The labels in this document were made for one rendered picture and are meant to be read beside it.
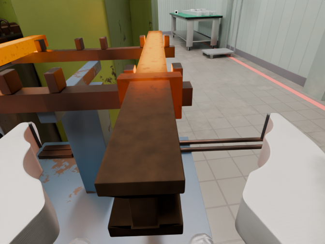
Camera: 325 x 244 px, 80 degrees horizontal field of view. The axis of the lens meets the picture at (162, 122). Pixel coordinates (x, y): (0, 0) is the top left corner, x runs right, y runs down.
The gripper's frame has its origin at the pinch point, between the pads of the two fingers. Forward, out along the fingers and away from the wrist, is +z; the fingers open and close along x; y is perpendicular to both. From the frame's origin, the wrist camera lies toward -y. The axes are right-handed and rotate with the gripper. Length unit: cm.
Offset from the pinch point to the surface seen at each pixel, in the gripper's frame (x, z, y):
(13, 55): -22.8, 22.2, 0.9
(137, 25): -10, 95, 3
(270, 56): 189, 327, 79
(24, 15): -37, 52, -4
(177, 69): 2.3, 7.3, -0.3
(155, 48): 0.2, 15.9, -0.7
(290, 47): 194, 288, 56
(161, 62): 0.8, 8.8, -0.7
